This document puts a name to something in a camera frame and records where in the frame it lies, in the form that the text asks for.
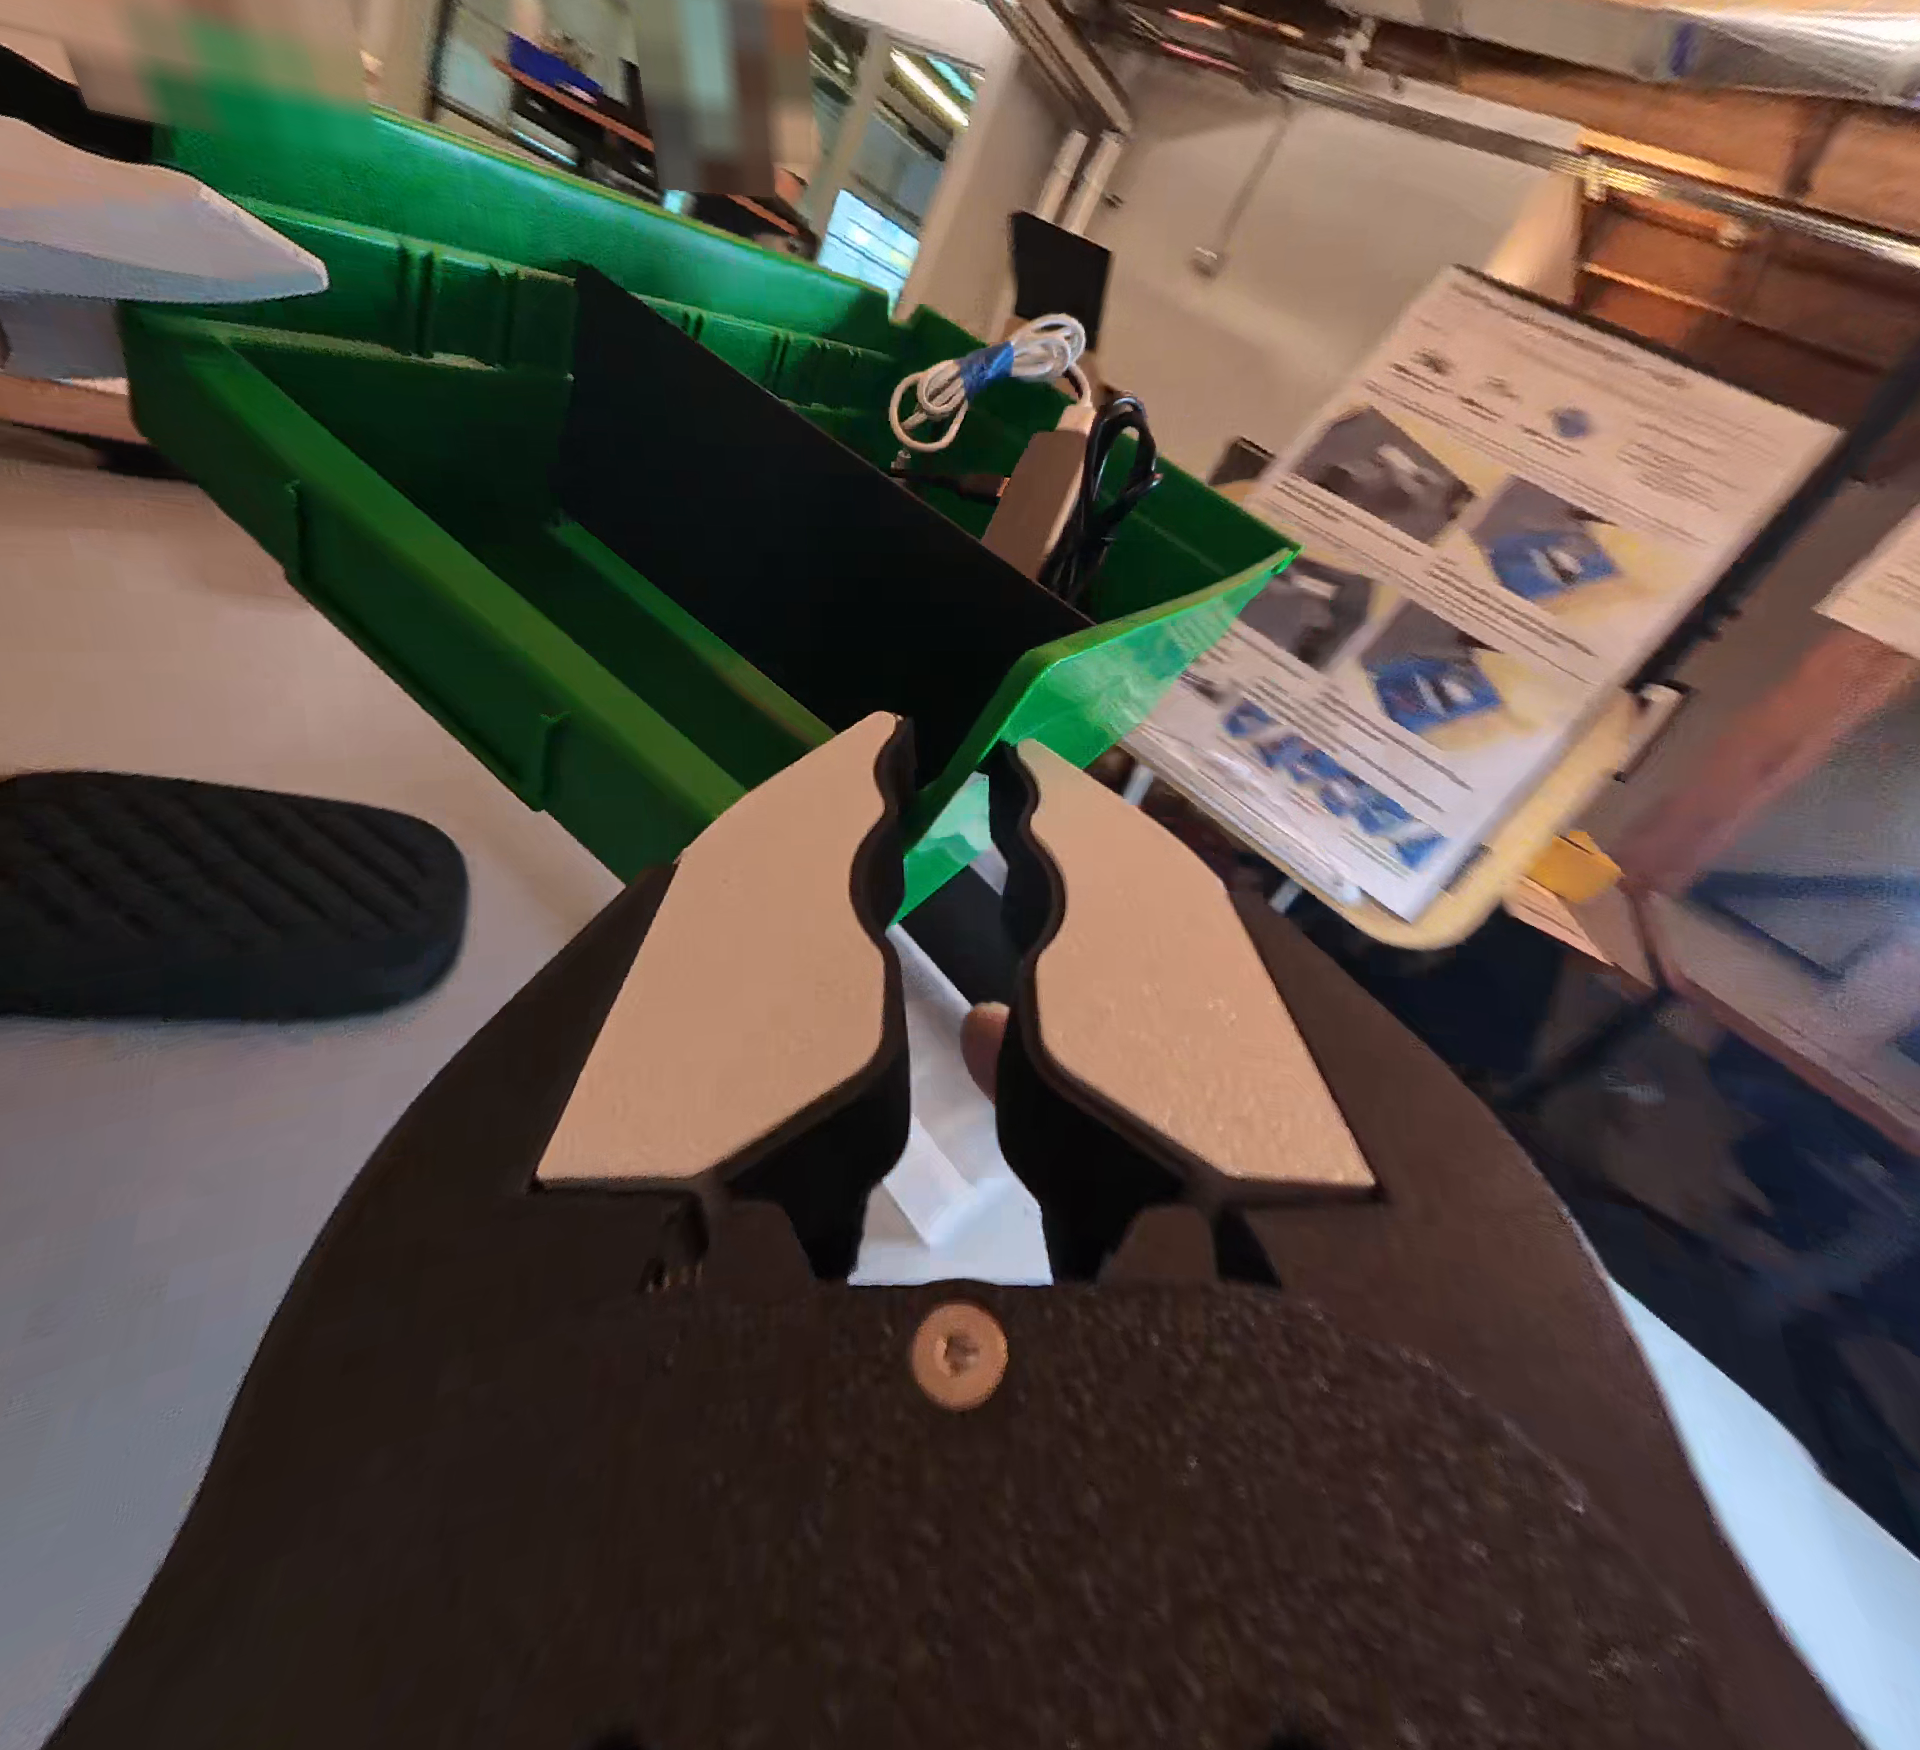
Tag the person's right hand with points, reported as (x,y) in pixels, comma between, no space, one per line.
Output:
(986,1050)

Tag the white paper notice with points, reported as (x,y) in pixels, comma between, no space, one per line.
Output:
(1875,603)

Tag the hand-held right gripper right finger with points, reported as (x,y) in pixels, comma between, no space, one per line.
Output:
(1183,1030)

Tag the green plastic bin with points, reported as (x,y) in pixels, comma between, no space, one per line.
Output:
(449,582)

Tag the black textured pad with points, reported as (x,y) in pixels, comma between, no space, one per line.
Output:
(209,895)

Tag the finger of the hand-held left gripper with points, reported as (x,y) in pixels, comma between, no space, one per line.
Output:
(119,234)

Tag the black bin divider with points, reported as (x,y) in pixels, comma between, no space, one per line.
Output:
(781,535)

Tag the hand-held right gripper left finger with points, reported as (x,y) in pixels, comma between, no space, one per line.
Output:
(750,1014)

